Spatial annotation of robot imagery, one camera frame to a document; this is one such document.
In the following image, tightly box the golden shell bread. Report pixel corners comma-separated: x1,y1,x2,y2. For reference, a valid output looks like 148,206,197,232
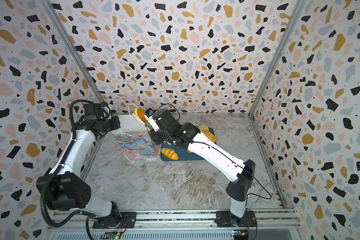
134,108,148,125

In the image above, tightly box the floral paper gift bag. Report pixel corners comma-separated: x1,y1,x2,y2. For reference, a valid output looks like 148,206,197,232
112,104,160,158

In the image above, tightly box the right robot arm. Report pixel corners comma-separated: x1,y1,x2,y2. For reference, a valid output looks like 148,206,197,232
145,108,256,226

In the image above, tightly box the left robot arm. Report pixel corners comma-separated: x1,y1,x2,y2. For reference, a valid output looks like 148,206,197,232
36,116,122,228

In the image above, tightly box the twisted cheese bread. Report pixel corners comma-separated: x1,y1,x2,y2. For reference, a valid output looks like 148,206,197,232
203,131,217,143

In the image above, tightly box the striped croissant roll left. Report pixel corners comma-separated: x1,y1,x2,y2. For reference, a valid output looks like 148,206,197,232
161,148,179,161

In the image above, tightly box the teal plastic tray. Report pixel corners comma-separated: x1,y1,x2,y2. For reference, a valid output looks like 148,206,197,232
160,128,215,162

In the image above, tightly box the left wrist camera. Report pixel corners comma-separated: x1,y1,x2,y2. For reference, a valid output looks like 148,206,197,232
83,102,110,121

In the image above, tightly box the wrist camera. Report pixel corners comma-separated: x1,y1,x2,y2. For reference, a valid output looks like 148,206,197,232
145,108,155,118
83,102,110,121

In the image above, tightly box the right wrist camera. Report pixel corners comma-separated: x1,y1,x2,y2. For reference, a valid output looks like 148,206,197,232
145,108,155,118

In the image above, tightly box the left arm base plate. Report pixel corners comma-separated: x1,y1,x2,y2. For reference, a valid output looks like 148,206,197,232
93,212,137,230

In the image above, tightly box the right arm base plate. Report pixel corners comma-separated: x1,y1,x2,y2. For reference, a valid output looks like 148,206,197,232
215,210,258,228

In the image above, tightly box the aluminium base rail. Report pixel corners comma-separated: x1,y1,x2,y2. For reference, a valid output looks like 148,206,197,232
44,208,304,240

